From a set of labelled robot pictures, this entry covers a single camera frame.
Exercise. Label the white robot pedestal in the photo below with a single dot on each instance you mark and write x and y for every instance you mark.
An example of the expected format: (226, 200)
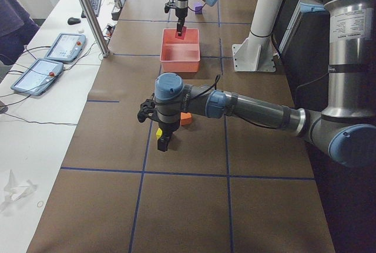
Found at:
(255, 54)

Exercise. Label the yellow foam block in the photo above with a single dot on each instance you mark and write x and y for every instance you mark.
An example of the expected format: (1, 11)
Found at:
(159, 133)

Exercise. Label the aluminium frame post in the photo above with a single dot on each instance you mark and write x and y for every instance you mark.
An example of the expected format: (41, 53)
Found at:
(95, 28)

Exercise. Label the crumpled white paper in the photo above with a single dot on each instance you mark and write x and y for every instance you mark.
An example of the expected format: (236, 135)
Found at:
(12, 190)

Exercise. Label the pink foam block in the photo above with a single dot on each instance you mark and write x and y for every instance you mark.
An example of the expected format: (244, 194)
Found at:
(180, 35)

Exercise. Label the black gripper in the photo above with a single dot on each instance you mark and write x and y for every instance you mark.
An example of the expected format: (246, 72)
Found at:
(181, 14)
(166, 127)

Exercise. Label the near teach pendant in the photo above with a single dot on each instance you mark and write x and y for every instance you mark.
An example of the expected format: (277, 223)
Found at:
(38, 77)

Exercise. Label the purple foam block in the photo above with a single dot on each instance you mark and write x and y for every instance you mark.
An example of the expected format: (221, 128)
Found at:
(198, 8)

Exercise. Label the pink plastic bin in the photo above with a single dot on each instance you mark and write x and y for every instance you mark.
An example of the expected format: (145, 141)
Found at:
(180, 55)

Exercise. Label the teach pendant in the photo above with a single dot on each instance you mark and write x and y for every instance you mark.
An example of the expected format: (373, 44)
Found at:
(66, 47)
(38, 77)

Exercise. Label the orange foam block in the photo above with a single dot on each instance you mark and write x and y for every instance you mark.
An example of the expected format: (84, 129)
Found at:
(185, 119)

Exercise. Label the black keyboard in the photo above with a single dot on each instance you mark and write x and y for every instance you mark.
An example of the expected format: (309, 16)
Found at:
(93, 3)

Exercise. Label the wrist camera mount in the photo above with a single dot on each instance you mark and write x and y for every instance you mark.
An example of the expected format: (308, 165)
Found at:
(169, 5)
(147, 111)

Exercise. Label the black computer mouse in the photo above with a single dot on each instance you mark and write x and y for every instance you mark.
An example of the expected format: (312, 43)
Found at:
(73, 21)

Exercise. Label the person in purple shirt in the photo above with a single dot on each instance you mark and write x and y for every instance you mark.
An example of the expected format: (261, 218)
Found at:
(17, 30)

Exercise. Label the far teach pendant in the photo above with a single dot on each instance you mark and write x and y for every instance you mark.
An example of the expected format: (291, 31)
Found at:
(66, 47)

